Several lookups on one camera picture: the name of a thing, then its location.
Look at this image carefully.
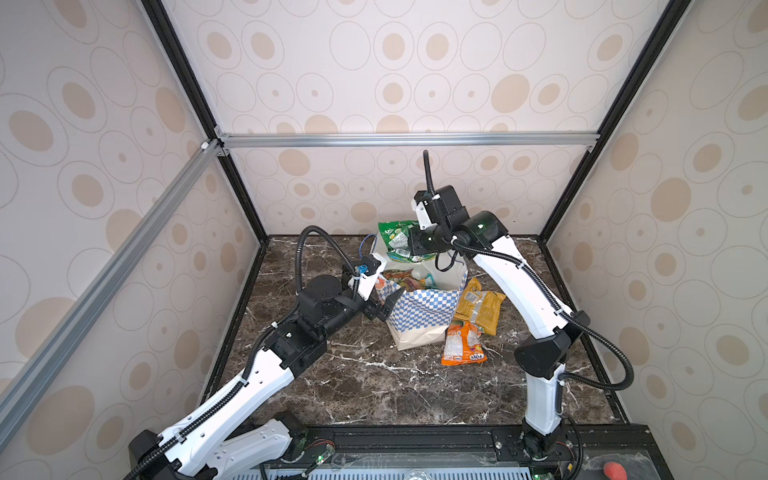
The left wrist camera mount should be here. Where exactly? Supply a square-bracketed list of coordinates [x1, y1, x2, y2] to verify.
[342, 252, 387, 301]

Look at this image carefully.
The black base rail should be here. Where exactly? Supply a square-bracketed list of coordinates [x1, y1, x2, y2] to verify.
[243, 424, 672, 479]

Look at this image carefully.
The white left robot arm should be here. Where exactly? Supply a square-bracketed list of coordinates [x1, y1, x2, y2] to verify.
[126, 226, 399, 479]

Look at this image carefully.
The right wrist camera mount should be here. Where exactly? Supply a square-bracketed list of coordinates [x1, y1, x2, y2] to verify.
[411, 185, 469, 231]

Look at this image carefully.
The orange snack packet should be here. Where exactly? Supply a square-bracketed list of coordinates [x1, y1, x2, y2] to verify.
[441, 320, 487, 366]

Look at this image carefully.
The green snack packet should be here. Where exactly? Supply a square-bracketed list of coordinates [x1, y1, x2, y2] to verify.
[378, 220, 436, 263]

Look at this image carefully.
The red emergency button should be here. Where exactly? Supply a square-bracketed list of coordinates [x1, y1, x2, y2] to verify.
[602, 461, 628, 480]

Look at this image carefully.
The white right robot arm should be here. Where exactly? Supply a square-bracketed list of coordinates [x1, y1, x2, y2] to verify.
[408, 156, 635, 461]

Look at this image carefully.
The aluminium rail left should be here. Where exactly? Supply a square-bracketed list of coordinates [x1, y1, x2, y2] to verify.
[1, 139, 222, 449]

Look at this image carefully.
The aluminium rail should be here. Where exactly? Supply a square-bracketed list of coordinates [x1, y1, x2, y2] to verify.
[1, 139, 222, 449]
[217, 131, 600, 152]

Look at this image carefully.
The red yellow snack packet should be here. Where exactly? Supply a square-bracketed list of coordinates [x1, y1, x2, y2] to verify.
[383, 269, 427, 292]

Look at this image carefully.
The aluminium rail back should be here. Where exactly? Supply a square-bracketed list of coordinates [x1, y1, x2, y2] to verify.
[217, 131, 600, 152]

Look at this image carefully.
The black corner frame post left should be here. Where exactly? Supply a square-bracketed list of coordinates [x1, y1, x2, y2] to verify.
[139, 0, 269, 244]

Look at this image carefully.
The black corner frame post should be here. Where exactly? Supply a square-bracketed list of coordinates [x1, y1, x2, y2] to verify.
[538, 0, 694, 242]
[139, 0, 269, 244]

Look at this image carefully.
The blue checkered paper bag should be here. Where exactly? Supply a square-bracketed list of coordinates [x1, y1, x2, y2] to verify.
[371, 234, 468, 351]

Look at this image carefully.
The black corner frame post right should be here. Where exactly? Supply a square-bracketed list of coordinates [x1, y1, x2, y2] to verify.
[538, 0, 694, 242]

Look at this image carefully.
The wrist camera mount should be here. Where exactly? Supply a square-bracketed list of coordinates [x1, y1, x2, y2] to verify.
[411, 185, 469, 231]
[342, 252, 387, 301]

